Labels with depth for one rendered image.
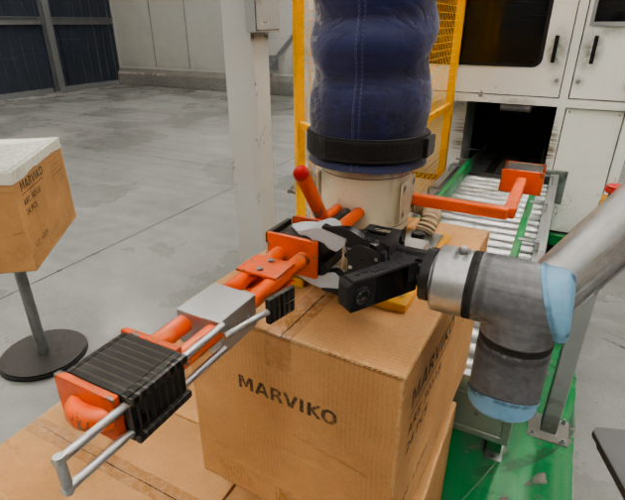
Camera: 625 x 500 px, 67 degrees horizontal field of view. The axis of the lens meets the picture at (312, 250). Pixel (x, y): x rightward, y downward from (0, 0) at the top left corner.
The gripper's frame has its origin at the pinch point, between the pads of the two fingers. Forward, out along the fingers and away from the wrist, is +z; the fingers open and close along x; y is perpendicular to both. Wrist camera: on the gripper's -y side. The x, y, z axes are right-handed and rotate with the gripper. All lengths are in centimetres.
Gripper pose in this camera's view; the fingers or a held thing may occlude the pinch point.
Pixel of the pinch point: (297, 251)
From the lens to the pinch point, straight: 70.8
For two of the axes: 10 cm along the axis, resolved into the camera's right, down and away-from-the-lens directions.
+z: -8.9, -2.0, 4.2
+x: 0.0, -9.0, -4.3
